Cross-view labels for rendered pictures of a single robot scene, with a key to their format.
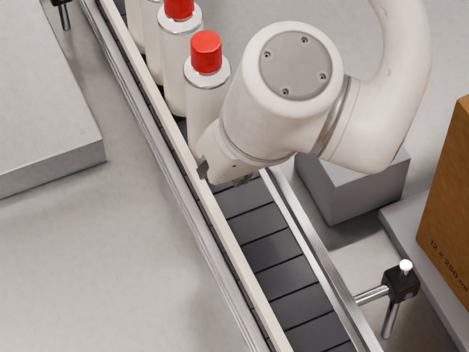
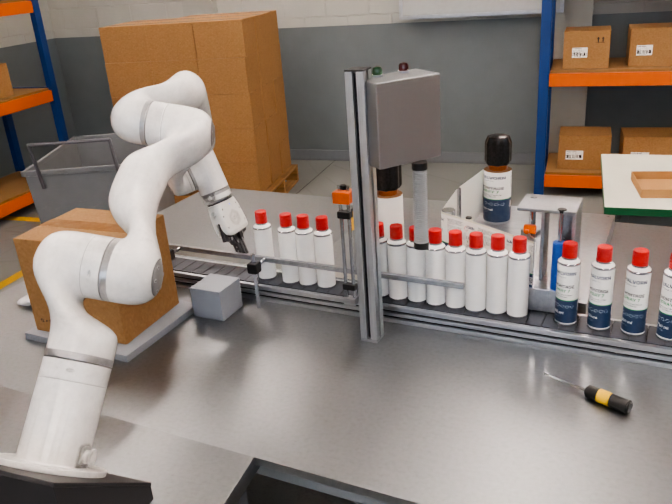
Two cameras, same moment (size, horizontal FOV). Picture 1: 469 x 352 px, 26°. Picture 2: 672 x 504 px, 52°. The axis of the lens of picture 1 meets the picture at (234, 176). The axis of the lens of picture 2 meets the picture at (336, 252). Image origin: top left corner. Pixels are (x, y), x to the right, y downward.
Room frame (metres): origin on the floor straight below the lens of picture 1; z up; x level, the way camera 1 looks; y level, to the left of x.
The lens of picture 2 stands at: (2.27, -0.95, 1.72)
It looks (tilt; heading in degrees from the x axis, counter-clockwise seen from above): 23 degrees down; 142
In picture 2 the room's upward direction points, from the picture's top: 4 degrees counter-clockwise
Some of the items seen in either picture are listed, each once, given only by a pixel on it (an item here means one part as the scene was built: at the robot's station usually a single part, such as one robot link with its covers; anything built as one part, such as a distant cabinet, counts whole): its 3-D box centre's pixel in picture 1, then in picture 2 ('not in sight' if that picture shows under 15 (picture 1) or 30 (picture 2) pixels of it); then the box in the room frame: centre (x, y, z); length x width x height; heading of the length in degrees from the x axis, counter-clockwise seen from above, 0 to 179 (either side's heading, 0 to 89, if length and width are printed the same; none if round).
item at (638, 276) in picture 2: not in sight; (636, 291); (1.60, 0.43, 0.98); 0.05 x 0.05 x 0.20
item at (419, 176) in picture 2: not in sight; (420, 205); (1.21, 0.15, 1.18); 0.04 x 0.04 x 0.21
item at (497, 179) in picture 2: not in sight; (497, 178); (0.93, 0.79, 1.04); 0.09 x 0.09 x 0.29
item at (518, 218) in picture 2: not in sight; (496, 221); (0.93, 0.79, 0.89); 0.31 x 0.31 x 0.01
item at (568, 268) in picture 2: not in sight; (567, 283); (1.46, 0.37, 0.98); 0.05 x 0.05 x 0.20
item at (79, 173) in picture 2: not in sight; (111, 202); (-1.68, 0.48, 0.48); 0.89 x 0.63 x 0.96; 141
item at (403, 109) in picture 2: not in sight; (397, 118); (1.15, 0.14, 1.38); 0.17 x 0.10 x 0.19; 79
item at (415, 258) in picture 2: not in sight; (416, 263); (1.12, 0.22, 0.98); 0.05 x 0.05 x 0.20
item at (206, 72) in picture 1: (208, 101); (264, 244); (0.70, 0.03, 0.98); 0.05 x 0.05 x 0.20
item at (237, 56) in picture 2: not in sight; (204, 111); (-2.63, 1.71, 0.70); 1.20 x 0.83 x 1.39; 37
